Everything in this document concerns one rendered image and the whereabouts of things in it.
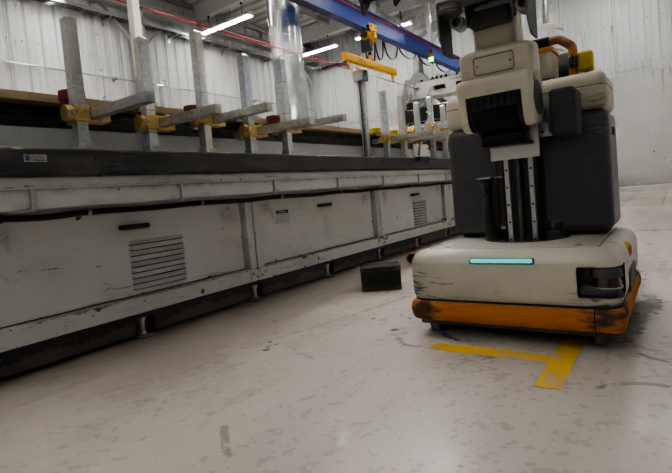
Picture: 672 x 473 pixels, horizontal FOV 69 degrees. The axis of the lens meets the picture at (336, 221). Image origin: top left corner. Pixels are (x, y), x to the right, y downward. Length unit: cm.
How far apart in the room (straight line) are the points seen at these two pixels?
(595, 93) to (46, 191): 172
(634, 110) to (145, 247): 1092
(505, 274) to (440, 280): 21
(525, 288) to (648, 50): 1084
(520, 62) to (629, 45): 1064
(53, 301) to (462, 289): 136
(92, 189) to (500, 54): 133
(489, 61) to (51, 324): 164
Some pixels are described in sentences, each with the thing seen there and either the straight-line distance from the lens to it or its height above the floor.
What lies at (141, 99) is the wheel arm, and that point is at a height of 81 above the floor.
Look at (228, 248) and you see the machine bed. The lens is 238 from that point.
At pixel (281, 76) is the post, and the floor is 107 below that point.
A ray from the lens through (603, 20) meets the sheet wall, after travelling 1242.
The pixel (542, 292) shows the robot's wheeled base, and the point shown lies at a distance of 152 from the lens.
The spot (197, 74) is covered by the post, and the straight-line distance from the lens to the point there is 206.
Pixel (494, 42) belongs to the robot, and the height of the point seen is 91.
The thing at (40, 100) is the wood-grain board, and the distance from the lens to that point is 187.
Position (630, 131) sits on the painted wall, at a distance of 1198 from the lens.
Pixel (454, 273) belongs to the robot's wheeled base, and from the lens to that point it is 159.
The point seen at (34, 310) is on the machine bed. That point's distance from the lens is 192.
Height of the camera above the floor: 49
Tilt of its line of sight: 3 degrees down
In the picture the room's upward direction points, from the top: 5 degrees counter-clockwise
